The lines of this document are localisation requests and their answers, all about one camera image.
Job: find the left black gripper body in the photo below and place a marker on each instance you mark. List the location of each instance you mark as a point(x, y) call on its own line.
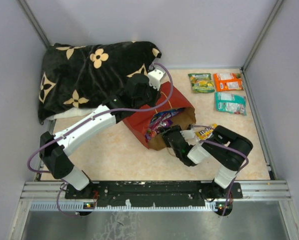
point(149, 98)

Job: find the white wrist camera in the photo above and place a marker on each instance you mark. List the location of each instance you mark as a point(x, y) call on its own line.
point(188, 134)
point(155, 78)

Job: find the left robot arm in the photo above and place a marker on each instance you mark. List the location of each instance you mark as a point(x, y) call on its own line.
point(57, 148)

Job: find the yellow m&m's packet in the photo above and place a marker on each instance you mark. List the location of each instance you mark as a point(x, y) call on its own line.
point(205, 131)

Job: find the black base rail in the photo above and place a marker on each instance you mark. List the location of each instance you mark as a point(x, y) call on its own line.
point(157, 194)

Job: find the purple snack packet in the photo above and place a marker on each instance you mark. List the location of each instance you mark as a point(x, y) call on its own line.
point(161, 120)

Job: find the orange snack packet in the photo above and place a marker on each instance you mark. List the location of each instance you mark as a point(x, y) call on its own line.
point(228, 82)

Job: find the green yellow snack packet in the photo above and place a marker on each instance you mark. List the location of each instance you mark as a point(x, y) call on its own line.
point(201, 83)

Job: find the black floral pillow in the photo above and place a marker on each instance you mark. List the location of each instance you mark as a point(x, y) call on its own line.
point(82, 77)

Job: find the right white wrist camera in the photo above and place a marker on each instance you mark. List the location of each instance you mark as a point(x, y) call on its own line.
point(188, 134)

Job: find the red brown paper bag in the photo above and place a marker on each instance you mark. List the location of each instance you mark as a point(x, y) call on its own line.
point(147, 126)

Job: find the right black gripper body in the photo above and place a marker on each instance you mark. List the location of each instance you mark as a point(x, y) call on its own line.
point(166, 141)

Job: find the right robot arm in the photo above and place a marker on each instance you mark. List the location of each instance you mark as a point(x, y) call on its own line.
point(229, 148)

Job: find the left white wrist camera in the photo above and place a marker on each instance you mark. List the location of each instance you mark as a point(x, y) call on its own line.
point(155, 78)

